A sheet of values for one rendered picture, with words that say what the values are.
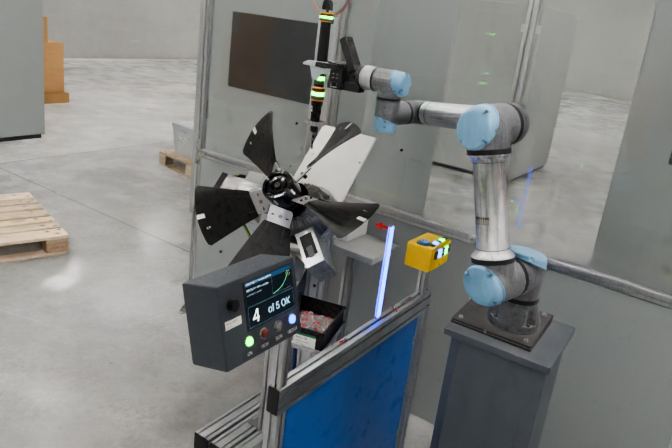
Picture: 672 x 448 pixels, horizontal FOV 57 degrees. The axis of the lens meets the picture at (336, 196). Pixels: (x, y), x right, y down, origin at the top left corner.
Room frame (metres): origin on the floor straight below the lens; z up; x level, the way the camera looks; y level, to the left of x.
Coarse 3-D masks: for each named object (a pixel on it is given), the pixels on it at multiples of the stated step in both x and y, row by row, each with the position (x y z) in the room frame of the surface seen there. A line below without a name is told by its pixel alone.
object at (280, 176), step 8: (272, 176) 2.12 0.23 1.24; (280, 176) 2.11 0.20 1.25; (288, 176) 2.09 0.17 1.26; (264, 184) 2.10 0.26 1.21; (272, 184) 2.10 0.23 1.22; (280, 184) 2.09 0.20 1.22; (288, 184) 2.07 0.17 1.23; (296, 184) 2.10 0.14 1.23; (264, 192) 2.08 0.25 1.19; (272, 192) 2.07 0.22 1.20; (280, 192) 2.06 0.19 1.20; (288, 192) 2.05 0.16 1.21; (296, 192) 2.09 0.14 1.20; (304, 192) 2.15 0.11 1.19; (272, 200) 2.05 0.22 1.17; (280, 200) 2.05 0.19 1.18; (288, 200) 2.07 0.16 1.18; (288, 208) 2.12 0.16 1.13; (296, 208) 2.11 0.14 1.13; (304, 208) 2.12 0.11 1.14; (296, 216) 2.11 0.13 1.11
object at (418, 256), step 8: (416, 240) 2.11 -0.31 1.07; (432, 240) 2.13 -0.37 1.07; (448, 240) 2.16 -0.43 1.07; (408, 248) 2.09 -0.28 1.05; (416, 248) 2.07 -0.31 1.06; (424, 248) 2.05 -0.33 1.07; (432, 248) 2.05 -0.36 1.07; (440, 248) 2.10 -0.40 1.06; (408, 256) 2.08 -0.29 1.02; (416, 256) 2.07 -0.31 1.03; (424, 256) 2.05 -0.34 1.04; (432, 256) 2.05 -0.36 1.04; (408, 264) 2.08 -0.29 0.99; (416, 264) 2.06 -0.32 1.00; (424, 264) 2.05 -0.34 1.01; (432, 264) 2.06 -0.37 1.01; (440, 264) 2.12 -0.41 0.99
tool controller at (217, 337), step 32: (256, 256) 1.41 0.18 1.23; (288, 256) 1.39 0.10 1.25; (192, 288) 1.20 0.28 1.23; (224, 288) 1.18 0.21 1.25; (256, 288) 1.26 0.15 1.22; (288, 288) 1.35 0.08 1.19; (192, 320) 1.20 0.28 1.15; (224, 320) 1.17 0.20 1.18; (192, 352) 1.20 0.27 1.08; (224, 352) 1.15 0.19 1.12; (256, 352) 1.22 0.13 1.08
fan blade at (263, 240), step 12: (264, 228) 2.01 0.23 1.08; (276, 228) 2.03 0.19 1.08; (288, 228) 2.05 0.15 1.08; (252, 240) 1.98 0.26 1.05; (264, 240) 1.99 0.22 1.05; (276, 240) 2.00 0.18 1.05; (288, 240) 2.02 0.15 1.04; (240, 252) 1.95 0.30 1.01; (252, 252) 1.96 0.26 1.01; (264, 252) 1.96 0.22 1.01; (276, 252) 1.98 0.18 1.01; (288, 252) 2.00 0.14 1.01
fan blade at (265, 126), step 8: (272, 112) 2.34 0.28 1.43; (264, 120) 2.35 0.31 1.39; (272, 120) 2.31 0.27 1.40; (256, 128) 2.37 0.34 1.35; (264, 128) 2.32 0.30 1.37; (272, 128) 2.29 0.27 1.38; (248, 136) 2.40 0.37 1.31; (256, 136) 2.35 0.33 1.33; (264, 136) 2.30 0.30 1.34; (272, 136) 2.26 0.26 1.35; (248, 144) 2.38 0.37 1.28; (256, 144) 2.34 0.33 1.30; (264, 144) 2.29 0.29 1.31; (272, 144) 2.24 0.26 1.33; (248, 152) 2.38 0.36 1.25; (256, 152) 2.33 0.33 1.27; (264, 152) 2.27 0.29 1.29; (272, 152) 2.23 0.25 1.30; (256, 160) 2.33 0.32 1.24; (264, 160) 2.27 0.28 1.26; (272, 160) 2.22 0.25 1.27; (264, 168) 2.27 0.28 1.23; (272, 168) 2.22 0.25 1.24
